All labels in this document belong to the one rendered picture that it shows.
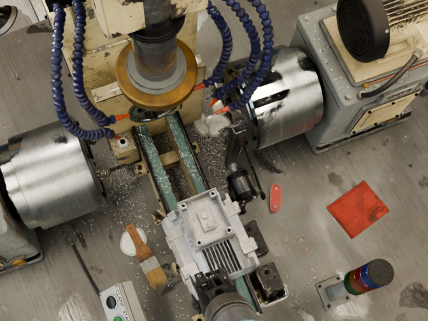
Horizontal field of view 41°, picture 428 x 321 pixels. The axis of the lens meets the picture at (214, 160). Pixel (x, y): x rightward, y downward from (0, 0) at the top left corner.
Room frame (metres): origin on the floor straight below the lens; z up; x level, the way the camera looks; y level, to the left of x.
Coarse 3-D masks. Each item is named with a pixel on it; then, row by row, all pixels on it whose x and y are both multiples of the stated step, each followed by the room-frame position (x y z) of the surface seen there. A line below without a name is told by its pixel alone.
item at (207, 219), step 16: (208, 192) 0.38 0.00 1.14; (192, 208) 0.34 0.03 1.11; (208, 208) 0.34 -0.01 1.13; (224, 208) 0.34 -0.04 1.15; (192, 224) 0.30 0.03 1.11; (208, 224) 0.30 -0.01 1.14; (224, 224) 0.31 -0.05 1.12; (192, 240) 0.25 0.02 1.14; (208, 240) 0.27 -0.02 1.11; (224, 240) 0.28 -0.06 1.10
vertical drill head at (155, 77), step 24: (144, 0) 0.53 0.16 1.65; (168, 0) 0.55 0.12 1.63; (168, 24) 0.55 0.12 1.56; (144, 48) 0.53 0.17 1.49; (168, 48) 0.55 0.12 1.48; (120, 72) 0.55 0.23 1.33; (144, 72) 0.54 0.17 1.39; (168, 72) 0.55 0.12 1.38; (192, 72) 0.58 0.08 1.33; (144, 96) 0.51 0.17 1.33; (168, 96) 0.52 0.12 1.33
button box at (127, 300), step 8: (112, 288) 0.12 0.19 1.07; (120, 288) 0.13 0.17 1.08; (128, 288) 0.13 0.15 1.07; (104, 296) 0.10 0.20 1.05; (120, 296) 0.11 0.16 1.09; (128, 296) 0.11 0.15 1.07; (136, 296) 0.12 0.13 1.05; (104, 304) 0.09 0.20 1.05; (120, 304) 0.09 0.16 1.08; (128, 304) 0.09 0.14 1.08; (136, 304) 0.10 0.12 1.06; (112, 312) 0.07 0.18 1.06; (120, 312) 0.07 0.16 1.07; (128, 312) 0.08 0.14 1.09; (136, 312) 0.08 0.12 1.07; (112, 320) 0.05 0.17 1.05; (128, 320) 0.06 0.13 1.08; (136, 320) 0.06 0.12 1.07; (144, 320) 0.06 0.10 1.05
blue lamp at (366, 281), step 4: (368, 264) 0.25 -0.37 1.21; (364, 268) 0.25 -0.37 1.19; (360, 272) 0.24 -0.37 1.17; (364, 272) 0.24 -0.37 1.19; (364, 276) 0.23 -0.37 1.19; (364, 280) 0.22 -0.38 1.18; (368, 280) 0.22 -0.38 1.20; (368, 284) 0.21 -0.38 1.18; (372, 284) 0.21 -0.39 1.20; (372, 288) 0.21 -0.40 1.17; (376, 288) 0.21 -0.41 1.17
